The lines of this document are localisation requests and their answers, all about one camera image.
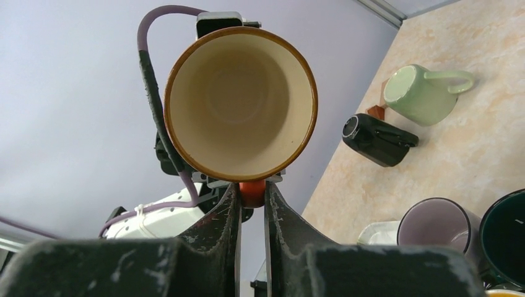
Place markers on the dark green mug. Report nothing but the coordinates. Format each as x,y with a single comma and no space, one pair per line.
502,238

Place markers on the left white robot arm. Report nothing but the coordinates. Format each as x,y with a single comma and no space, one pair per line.
166,217

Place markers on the black mug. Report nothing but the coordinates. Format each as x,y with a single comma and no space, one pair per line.
376,140

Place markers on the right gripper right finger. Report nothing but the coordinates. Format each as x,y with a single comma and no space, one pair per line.
301,261

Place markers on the white floral mug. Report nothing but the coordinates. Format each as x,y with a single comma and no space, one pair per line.
504,293

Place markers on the tan wooden block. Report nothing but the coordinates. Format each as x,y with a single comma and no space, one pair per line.
382,101

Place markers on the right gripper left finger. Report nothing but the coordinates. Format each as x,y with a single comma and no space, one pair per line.
201,261

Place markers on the floral leaf pattern tray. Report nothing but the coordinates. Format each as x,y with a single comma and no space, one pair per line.
379,233

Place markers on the orange red mug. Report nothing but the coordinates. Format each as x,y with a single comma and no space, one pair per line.
240,105

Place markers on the reddish brown wooden block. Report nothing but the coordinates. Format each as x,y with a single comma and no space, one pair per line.
377,112

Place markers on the lilac purple mug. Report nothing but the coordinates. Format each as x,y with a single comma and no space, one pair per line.
440,221

